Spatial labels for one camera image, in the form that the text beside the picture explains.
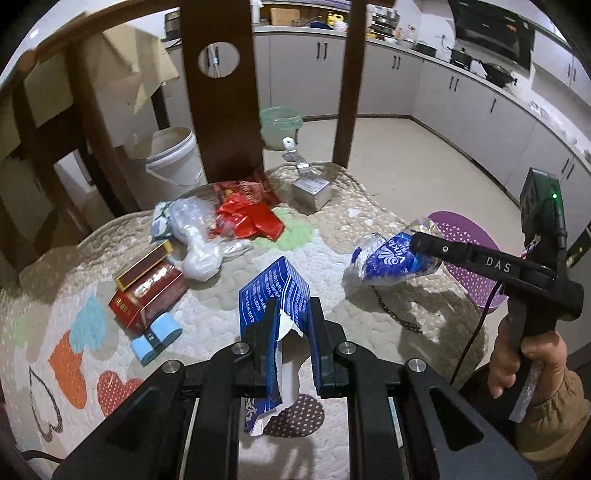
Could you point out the yellow bottle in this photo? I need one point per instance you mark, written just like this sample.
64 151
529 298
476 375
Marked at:
334 18

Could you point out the square metal tin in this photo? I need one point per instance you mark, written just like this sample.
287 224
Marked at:
311 191

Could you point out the person's right hand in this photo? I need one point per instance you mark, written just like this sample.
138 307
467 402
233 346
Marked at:
501 364

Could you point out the black range hood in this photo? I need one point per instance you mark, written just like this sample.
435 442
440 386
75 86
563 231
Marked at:
494 27

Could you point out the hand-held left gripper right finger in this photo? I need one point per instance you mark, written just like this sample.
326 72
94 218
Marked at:
317 332

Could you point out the red gold cardboard box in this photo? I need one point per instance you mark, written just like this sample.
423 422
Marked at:
147 295

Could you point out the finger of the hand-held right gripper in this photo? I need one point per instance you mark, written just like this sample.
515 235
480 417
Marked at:
480 261

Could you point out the white plastic bucket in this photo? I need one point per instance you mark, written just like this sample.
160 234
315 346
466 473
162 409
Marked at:
171 161

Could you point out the bin with green bag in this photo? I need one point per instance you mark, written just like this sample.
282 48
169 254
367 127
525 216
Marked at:
279 129

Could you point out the black wok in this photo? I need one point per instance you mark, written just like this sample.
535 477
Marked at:
496 73

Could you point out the grey kitchen cabinets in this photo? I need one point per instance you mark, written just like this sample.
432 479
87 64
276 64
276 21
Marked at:
383 83

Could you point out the clear plastic bag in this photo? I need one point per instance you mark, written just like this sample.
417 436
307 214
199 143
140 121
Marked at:
203 258

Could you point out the blue plastic tissue wrapper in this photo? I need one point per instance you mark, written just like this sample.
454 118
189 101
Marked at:
392 261

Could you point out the black cooking pot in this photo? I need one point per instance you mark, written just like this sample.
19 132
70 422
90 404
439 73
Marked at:
461 56

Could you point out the red patterned wrapper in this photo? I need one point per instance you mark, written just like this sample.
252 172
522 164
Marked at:
247 189

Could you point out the person's right forearm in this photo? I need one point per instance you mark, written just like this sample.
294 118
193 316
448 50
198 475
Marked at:
554 415

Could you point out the green white packet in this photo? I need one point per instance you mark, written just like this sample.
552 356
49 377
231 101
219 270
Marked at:
160 221

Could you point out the purple plastic basket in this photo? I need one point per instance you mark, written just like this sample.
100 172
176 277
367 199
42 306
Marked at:
466 286

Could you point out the brown wooden chair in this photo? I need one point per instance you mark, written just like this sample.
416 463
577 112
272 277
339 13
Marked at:
221 115

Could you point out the blue paper carton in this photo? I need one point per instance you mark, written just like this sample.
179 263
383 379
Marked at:
272 286

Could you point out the small brown box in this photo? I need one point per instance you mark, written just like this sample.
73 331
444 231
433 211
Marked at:
284 16

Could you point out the red plastic bag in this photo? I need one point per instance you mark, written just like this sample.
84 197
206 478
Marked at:
254 221

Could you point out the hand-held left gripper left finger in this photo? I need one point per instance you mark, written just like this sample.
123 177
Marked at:
272 325

